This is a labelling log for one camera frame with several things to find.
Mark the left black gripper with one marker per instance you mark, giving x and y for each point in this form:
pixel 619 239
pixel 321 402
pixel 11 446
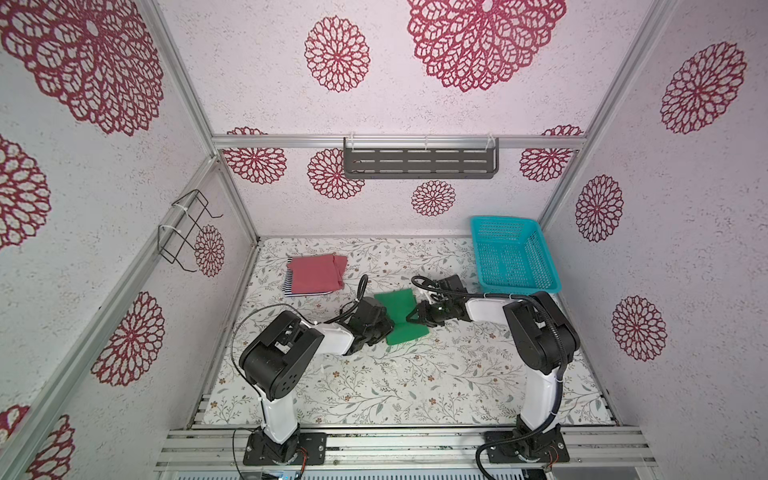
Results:
pixel 386 327

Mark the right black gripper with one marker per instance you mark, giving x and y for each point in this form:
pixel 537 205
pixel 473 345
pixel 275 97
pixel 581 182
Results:
pixel 422 313

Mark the green tank top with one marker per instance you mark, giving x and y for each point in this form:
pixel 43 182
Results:
pixel 399 305

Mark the maroon red tank top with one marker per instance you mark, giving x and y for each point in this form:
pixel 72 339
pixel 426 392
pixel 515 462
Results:
pixel 335 265

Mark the blue white striped tank top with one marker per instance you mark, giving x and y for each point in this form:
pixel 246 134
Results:
pixel 308 278

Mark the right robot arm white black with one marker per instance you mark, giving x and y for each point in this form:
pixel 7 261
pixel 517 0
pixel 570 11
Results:
pixel 543 336

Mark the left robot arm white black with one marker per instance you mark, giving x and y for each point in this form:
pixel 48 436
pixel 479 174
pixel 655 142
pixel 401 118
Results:
pixel 277 359

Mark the floral table mat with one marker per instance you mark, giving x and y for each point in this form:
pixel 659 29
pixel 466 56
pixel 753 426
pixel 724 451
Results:
pixel 461 373

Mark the teal plastic basket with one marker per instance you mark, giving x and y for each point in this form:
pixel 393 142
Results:
pixel 512 256

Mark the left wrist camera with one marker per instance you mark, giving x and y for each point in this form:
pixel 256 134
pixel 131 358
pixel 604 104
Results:
pixel 369 312

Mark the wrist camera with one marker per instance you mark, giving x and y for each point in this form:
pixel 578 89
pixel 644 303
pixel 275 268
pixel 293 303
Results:
pixel 451 287
pixel 369 312

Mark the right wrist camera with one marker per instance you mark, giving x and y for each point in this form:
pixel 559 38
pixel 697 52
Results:
pixel 451 287

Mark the grey metal wall shelf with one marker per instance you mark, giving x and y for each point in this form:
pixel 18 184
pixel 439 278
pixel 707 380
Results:
pixel 424 163

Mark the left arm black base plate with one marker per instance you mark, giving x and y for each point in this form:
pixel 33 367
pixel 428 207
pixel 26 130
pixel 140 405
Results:
pixel 285 449

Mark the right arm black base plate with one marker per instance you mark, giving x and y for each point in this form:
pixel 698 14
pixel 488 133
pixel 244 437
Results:
pixel 528 447

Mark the aluminium front rail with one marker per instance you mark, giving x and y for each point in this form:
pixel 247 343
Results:
pixel 369 448

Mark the black wire wall rack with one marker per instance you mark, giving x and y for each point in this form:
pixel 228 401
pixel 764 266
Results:
pixel 180 235

